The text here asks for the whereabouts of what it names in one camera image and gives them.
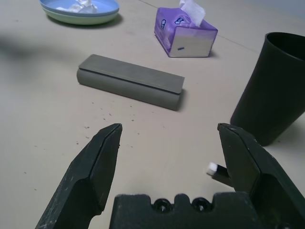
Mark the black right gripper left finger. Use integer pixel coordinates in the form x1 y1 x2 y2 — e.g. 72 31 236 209
35 123 123 229

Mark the purple tissue pack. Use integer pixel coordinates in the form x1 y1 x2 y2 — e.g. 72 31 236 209
153 0 219 59

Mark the black plastic cup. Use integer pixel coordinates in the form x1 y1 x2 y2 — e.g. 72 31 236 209
230 32 305 147

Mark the white tissue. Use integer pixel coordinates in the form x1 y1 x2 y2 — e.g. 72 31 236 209
55 0 99 14

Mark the white marker black cap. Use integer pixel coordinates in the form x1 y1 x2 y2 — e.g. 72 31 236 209
206 162 233 187

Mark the green plastic plate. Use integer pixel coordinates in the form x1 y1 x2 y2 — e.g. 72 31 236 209
41 6 120 26

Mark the grey glasses case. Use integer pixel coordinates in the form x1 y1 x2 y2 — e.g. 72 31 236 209
76 53 186 112

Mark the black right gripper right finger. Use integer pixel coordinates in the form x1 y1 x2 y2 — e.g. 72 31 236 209
217 123 305 229

